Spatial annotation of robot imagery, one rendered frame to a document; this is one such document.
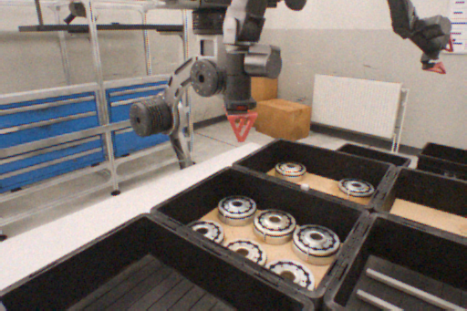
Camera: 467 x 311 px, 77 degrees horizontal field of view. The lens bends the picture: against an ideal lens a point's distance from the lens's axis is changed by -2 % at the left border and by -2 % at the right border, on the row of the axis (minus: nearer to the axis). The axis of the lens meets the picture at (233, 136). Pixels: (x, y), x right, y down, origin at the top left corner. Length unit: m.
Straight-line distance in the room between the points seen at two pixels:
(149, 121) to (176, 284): 0.96
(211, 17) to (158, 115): 0.61
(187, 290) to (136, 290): 0.10
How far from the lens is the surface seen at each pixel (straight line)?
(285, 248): 0.75
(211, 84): 1.11
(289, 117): 3.63
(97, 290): 0.70
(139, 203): 1.19
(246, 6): 0.66
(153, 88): 2.68
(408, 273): 0.78
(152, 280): 0.69
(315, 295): 0.52
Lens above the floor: 1.31
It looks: 20 degrees down
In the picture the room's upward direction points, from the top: straight up
